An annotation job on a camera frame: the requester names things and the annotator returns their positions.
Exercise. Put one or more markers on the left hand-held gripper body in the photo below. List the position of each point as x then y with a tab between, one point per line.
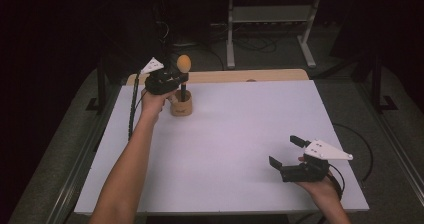
160	82

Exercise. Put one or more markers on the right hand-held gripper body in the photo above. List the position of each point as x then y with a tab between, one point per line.
305	172

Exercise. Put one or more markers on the tan brush holder cup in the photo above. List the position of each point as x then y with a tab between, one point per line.
181	109

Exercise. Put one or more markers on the person's right hand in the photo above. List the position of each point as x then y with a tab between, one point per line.
318	189

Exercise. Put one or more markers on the person's left hand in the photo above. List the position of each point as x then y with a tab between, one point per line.
153	104

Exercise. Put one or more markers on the black stand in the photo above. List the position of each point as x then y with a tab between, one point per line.
101	90
376	84

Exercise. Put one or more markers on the white metal stand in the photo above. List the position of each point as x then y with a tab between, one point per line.
266	14

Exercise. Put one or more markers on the grey metal rail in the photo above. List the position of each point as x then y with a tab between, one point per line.
396	144
80	157

